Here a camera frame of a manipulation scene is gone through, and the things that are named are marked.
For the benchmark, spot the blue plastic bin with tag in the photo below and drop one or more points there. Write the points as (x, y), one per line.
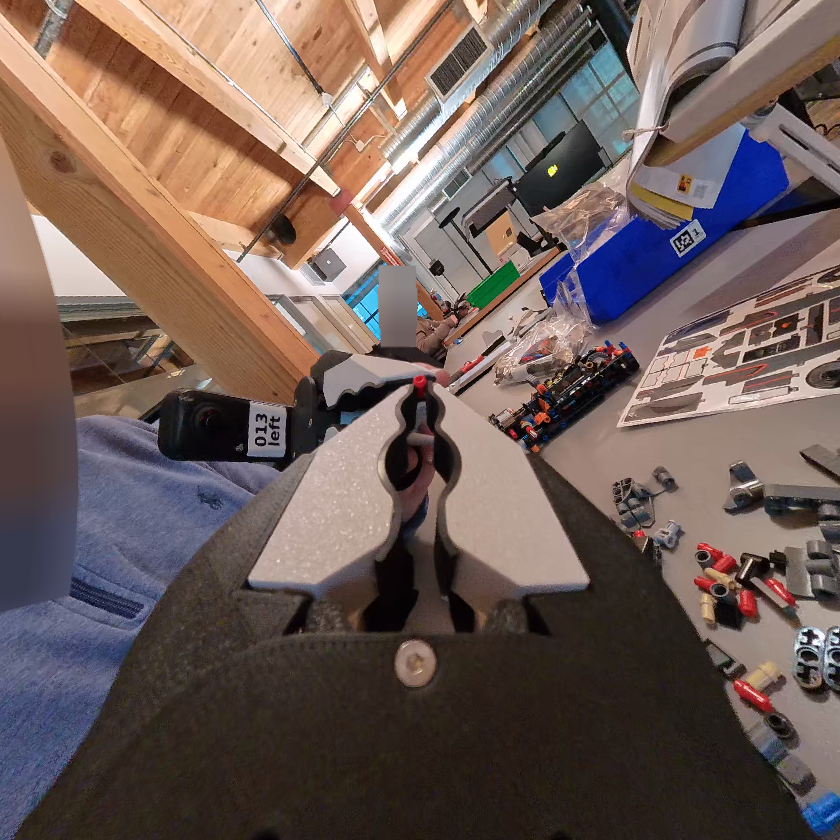
(630, 275)

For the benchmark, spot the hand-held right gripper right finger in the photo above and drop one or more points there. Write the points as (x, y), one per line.
(518, 525)

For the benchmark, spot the green bin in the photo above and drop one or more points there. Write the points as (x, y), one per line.
(492, 285)

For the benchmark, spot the grey wall box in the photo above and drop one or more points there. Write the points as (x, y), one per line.
(328, 264)

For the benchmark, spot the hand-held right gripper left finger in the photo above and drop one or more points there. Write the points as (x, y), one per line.
(315, 525)

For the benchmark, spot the instruction booklet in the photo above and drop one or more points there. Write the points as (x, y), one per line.
(689, 39)

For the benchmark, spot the pile of lego pieces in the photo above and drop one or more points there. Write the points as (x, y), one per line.
(725, 563)

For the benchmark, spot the person's left hand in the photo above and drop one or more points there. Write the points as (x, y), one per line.
(415, 489)

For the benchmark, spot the partly built lego model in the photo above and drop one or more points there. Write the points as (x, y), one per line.
(571, 394)

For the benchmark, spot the sticker sheet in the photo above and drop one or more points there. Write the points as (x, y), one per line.
(722, 354)

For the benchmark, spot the ceiling vent grille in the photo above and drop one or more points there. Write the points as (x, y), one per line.
(459, 62)

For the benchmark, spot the person's blue clothing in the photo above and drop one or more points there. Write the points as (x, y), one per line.
(98, 656)

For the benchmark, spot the studio light panel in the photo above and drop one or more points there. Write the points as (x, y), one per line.
(489, 210)

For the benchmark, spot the silver ventilation duct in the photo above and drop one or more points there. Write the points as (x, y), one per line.
(459, 141)

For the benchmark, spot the cardboard box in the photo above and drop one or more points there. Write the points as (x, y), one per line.
(504, 236)

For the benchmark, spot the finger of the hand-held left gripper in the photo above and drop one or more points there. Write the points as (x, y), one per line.
(367, 375)

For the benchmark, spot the red lego pin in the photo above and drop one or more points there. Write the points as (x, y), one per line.
(418, 383)

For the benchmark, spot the black TV screen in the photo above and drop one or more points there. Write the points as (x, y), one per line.
(564, 164)

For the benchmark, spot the black pendant lamp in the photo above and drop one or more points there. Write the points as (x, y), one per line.
(284, 229)

